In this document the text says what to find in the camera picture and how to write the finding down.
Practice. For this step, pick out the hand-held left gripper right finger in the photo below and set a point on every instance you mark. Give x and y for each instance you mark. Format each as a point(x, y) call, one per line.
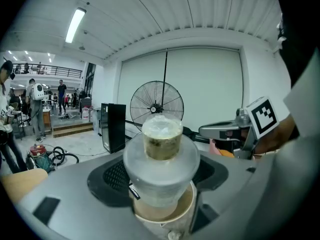
point(237, 184)

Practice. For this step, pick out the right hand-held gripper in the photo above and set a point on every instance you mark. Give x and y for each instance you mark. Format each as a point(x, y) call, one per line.
point(262, 116)

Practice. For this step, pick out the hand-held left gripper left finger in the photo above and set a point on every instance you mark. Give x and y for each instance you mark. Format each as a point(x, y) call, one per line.
point(75, 191)

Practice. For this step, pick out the clear plastic cup with lid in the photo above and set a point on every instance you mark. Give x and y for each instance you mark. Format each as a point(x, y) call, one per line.
point(160, 179)

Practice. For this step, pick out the person's right forearm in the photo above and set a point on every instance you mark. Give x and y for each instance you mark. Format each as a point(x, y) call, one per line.
point(280, 136)

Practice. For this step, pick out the pink cloth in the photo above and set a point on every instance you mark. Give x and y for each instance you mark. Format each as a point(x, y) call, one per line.
point(214, 146)

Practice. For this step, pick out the orange cushion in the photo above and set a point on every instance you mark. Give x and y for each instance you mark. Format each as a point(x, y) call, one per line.
point(226, 153)

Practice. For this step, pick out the red green vacuum cleaner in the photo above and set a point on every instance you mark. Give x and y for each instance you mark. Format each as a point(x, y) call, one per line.
point(38, 156)

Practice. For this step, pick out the oval wooden table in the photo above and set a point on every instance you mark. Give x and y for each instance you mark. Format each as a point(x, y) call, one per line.
point(20, 184)

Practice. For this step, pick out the black framed tree picture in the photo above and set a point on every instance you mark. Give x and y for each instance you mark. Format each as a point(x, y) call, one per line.
point(134, 191)

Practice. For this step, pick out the wooden platform step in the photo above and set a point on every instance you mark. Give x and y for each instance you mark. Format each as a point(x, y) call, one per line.
point(72, 129)

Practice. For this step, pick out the black cabinet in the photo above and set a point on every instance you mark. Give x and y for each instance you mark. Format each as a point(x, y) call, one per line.
point(112, 126)

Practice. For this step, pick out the black standing fan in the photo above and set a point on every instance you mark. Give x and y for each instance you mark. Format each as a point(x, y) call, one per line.
point(150, 96)

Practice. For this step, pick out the white bubble backpack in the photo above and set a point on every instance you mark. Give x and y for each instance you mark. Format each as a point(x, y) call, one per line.
point(38, 94)

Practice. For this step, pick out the person's black shirt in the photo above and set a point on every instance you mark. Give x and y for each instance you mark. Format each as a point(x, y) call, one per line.
point(297, 59)

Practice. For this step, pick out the black mezzanine railing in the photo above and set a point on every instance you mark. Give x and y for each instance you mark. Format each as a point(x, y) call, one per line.
point(50, 70)

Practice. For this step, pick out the long ceiling light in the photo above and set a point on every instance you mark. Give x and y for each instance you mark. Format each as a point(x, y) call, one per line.
point(75, 25)

